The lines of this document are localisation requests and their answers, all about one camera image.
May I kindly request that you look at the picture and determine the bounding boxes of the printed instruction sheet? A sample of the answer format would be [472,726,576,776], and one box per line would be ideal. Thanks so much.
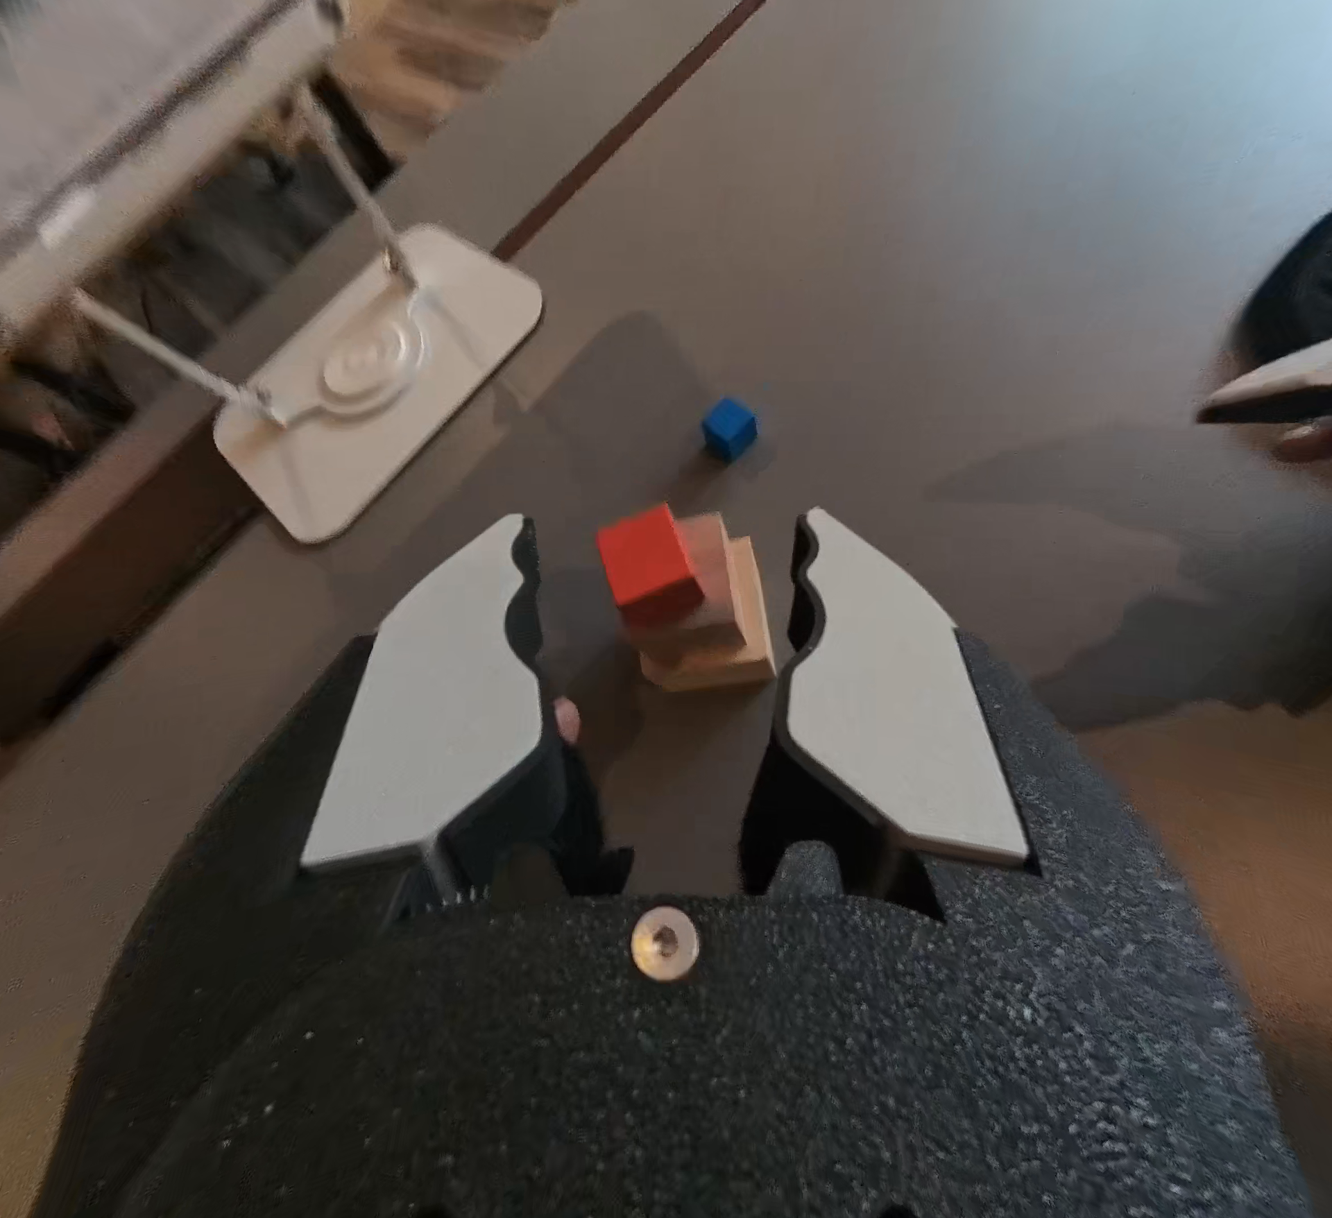
[0,0,368,329]

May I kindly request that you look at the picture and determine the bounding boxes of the tiny blue cube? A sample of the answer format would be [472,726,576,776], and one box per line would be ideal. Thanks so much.
[702,399,762,467]

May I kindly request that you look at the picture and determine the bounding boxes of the black wrist rest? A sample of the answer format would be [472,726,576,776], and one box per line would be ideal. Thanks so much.
[1232,210,1332,379]

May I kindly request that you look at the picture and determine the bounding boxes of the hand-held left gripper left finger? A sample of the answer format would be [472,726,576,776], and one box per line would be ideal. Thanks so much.
[303,515,609,879]

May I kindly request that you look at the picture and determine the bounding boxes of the large wooden cube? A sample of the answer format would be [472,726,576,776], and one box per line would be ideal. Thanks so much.
[637,532,780,698]

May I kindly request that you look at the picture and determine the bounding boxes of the small red cube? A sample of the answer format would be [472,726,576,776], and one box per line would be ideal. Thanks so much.
[595,503,708,633]

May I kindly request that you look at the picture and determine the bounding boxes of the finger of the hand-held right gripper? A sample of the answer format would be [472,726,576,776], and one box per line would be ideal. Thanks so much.
[1195,339,1332,432]

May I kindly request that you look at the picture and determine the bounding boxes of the white document stand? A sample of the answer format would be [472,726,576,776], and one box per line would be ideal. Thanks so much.
[70,85,550,550]

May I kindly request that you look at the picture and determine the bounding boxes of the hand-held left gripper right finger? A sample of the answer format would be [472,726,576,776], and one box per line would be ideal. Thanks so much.
[741,507,1037,873]

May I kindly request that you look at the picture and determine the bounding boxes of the medium wooden cube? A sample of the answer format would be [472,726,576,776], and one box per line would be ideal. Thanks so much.
[620,511,759,654]

